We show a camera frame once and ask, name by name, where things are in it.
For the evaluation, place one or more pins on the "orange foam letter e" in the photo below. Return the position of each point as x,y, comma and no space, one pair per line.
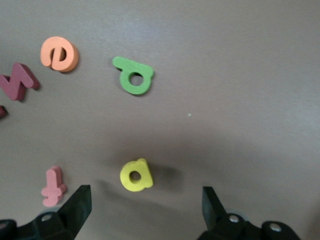
70,55

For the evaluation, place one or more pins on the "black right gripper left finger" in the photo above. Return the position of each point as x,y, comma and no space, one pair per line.
62,222

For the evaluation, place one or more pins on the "yellow foam letter a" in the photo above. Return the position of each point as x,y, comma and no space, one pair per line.
145,175

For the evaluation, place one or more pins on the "small maroon foam letter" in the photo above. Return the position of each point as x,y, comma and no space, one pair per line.
2,112

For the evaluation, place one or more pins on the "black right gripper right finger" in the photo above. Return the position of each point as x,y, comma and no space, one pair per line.
225,227

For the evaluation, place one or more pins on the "pink foam letter t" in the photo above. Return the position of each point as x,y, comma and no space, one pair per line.
53,185

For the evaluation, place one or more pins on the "green foam letter p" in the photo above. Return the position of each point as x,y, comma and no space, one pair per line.
125,65

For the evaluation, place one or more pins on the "maroon foam letter z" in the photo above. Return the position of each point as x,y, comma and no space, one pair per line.
16,82

